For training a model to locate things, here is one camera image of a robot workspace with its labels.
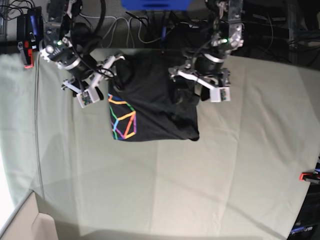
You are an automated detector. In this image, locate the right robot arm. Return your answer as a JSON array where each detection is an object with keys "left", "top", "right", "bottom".
[{"left": 39, "top": 0, "right": 124, "bottom": 108}]

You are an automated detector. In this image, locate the beige cardboard box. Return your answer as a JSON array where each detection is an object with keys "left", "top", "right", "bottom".
[{"left": 0, "top": 190, "right": 59, "bottom": 240}]

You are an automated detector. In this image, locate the right black orange clamp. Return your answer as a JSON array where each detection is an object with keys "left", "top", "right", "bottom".
[{"left": 299, "top": 161, "right": 320, "bottom": 185}]

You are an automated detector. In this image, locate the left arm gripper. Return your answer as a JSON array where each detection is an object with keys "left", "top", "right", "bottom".
[{"left": 168, "top": 53, "right": 231, "bottom": 103}]

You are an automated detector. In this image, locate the black t-shirt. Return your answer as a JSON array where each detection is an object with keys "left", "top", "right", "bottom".
[{"left": 107, "top": 51, "right": 200, "bottom": 142}]

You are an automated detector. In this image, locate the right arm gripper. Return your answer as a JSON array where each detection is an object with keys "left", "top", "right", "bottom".
[{"left": 61, "top": 54, "right": 125, "bottom": 108}]

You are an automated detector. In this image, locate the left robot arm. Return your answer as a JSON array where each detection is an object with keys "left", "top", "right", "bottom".
[{"left": 168, "top": 0, "right": 244, "bottom": 103}]

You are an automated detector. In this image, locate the light green table cloth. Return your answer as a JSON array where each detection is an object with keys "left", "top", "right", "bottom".
[{"left": 0, "top": 54, "right": 320, "bottom": 240}]

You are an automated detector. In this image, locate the left black orange clamp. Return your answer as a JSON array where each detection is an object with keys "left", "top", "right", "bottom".
[{"left": 16, "top": 6, "right": 44, "bottom": 69}]

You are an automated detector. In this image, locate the black orange clamp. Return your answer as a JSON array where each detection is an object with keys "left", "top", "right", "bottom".
[
  {"left": 299, "top": 161, "right": 320, "bottom": 185},
  {"left": 16, "top": 6, "right": 44, "bottom": 69}
]

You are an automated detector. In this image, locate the blue plastic box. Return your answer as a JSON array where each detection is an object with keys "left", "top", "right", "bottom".
[{"left": 121, "top": 0, "right": 191, "bottom": 11}]

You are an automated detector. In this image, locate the white cable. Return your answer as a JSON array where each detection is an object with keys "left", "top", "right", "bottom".
[{"left": 100, "top": 14, "right": 163, "bottom": 49}]

